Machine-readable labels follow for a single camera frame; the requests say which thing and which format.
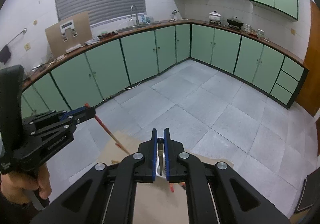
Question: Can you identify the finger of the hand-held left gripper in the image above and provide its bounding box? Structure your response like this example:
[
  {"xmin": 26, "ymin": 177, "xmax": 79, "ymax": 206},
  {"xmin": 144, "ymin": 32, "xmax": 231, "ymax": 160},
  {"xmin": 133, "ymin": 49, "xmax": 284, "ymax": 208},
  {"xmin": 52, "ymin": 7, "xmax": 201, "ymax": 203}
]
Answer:
[
  {"xmin": 30, "ymin": 114, "xmax": 97, "ymax": 138},
  {"xmin": 23, "ymin": 106, "xmax": 97, "ymax": 126}
]

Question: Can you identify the wooden kitchen countertop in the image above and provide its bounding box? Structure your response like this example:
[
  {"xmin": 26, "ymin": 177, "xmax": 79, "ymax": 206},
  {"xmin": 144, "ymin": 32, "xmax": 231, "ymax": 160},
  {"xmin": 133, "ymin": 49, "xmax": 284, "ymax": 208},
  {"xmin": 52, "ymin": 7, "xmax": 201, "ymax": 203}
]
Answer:
[{"xmin": 22, "ymin": 19, "xmax": 310, "ymax": 90}]

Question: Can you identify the white bracket device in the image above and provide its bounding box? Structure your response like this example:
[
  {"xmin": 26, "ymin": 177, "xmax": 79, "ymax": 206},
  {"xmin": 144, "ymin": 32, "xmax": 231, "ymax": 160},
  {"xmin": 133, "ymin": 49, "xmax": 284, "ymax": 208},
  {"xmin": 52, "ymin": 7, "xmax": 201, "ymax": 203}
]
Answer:
[{"xmin": 59, "ymin": 21, "xmax": 78, "ymax": 42}]

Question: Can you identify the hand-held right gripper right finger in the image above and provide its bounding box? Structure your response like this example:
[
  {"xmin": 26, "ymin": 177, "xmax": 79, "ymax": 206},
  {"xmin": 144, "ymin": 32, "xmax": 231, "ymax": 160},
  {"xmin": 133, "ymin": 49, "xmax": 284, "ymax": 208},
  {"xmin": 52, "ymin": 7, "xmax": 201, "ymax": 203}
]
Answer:
[{"xmin": 164, "ymin": 128, "xmax": 292, "ymax": 224}]

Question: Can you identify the steel kitchen faucet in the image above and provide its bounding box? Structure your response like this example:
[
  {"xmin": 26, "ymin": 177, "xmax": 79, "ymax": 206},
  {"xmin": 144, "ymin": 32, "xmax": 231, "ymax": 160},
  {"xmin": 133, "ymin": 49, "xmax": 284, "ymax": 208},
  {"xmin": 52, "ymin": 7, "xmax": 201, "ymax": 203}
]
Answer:
[{"xmin": 129, "ymin": 5, "xmax": 140, "ymax": 26}]

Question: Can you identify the wooden door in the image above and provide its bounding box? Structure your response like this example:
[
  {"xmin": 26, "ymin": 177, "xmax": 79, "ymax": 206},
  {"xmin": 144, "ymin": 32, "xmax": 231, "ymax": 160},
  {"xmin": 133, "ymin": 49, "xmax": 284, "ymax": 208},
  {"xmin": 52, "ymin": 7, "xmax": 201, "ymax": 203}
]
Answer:
[{"xmin": 295, "ymin": 0, "xmax": 320, "ymax": 117}]

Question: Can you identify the row of green base cabinets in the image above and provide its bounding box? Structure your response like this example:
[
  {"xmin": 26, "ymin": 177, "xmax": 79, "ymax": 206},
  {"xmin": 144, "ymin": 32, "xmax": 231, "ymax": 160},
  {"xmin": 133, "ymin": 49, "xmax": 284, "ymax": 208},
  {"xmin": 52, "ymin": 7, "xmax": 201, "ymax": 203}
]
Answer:
[{"xmin": 20, "ymin": 22, "xmax": 310, "ymax": 121}]

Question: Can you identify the cardboard sheet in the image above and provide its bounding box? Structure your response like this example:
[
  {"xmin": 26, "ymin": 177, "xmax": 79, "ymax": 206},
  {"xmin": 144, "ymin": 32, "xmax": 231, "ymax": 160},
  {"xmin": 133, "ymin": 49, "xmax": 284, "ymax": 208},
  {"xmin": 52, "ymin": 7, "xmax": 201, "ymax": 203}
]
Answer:
[{"xmin": 99, "ymin": 130, "xmax": 234, "ymax": 224}]

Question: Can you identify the metal towel rail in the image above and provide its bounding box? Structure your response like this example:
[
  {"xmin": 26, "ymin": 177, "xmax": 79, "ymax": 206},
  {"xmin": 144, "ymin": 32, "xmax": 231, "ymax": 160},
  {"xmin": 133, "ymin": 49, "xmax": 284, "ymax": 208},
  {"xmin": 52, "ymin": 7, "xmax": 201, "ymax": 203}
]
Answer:
[{"xmin": 5, "ymin": 28, "xmax": 27, "ymax": 47}]

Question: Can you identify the black cabinet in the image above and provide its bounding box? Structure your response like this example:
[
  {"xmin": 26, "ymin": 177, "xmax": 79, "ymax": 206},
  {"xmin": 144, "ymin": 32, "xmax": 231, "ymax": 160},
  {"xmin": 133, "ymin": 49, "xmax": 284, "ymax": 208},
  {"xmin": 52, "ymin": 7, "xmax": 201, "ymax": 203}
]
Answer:
[{"xmin": 294, "ymin": 171, "xmax": 320, "ymax": 214}]

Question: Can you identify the white cooking pot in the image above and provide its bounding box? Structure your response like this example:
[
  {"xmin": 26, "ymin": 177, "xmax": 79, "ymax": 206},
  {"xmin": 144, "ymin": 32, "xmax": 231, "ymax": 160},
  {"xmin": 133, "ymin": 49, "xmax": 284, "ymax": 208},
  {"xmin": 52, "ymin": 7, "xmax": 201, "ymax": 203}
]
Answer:
[{"xmin": 209, "ymin": 11, "xmax": 222, "ymax": 24}]

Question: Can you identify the steel kitchen sink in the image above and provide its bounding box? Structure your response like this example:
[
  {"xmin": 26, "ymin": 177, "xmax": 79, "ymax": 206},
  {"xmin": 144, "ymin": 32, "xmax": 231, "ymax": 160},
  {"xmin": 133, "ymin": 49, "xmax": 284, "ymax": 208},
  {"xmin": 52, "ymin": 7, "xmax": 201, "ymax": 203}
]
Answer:
[{"xmin": 116, "ymin": 24, "xmax": 150, "ymax": 32}]

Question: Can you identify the white two-compartment utensil holder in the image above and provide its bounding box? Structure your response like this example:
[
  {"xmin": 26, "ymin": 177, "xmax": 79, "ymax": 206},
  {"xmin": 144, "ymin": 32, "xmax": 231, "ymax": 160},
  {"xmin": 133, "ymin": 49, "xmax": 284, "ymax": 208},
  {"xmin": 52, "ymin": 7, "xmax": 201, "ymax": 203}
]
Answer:
[{"xmin": 155, "ymin": 150, "xmax": 167, "ymax": 177}]

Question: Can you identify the black hanging cloth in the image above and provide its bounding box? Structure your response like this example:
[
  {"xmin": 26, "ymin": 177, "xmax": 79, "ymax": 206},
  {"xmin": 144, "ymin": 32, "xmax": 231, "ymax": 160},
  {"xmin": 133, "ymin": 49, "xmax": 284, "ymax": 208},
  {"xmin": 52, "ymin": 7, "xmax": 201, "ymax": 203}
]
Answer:
[{"xmin": 0, "ymin": 45, "xmax": 12, "ymax": 65}]

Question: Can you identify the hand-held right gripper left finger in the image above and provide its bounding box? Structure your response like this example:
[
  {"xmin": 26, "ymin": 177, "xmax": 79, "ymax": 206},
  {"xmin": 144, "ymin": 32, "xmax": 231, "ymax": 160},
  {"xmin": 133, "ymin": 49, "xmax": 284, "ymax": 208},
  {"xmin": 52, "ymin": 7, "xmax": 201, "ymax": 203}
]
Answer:
[{"xmin": 29, "ymin": 128, "xmax": 158, "ymax": 224}]

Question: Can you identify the brown board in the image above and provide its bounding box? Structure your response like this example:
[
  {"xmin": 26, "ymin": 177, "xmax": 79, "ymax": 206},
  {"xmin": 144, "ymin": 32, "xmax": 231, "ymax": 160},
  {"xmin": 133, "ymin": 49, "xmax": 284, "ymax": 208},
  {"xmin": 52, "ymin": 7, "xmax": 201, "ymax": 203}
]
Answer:
[{"xmin": 45, "ymin": 11, "xmax": 93, "ymax": 57}]

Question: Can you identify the black wok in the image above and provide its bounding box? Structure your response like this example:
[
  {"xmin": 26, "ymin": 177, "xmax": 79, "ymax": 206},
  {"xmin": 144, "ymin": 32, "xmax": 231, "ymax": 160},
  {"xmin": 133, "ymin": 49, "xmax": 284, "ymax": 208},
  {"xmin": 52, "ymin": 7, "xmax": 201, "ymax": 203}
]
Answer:
[{"xmin": 226, "ymin": 16, "xmax": 244, "ymax": 29}]

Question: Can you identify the person's left forearm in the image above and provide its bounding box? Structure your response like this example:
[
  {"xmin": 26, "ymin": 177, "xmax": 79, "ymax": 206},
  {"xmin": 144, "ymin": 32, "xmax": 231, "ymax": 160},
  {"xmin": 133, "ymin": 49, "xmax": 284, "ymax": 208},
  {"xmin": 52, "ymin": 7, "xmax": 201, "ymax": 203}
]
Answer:
[{"xmin": 0, "ymin": 193, "xmax": 40, "ymax": 224}]

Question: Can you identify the person's left hand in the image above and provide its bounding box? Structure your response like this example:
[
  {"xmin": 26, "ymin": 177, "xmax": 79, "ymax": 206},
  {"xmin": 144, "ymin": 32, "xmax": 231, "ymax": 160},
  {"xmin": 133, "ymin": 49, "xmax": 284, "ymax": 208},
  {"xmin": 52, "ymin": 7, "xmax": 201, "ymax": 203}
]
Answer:
[{"xmin": 0, "ymin": 164, "xmax": 52, "ymax": 206}]

